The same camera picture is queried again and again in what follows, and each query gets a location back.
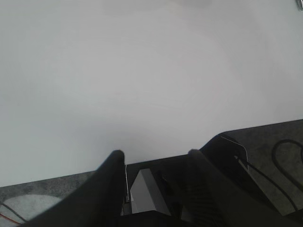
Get thin red white wires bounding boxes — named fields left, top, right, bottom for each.
left=0, top=202, right=27, bottom=224

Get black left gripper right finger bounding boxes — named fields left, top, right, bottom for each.
left=183, top=149, right=227, bottom=227

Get black cable on floor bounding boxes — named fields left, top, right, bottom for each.
left=246, top=139, right=303, bottom=212

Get grey metal bracket block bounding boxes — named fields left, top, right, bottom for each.
left=130, top=169, right=171, bottom=216

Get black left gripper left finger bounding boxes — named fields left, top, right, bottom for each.
left=23, top=150, right=125, bottom=227

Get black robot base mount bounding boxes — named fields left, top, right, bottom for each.
left=117, top=134, right=303, bottom=227

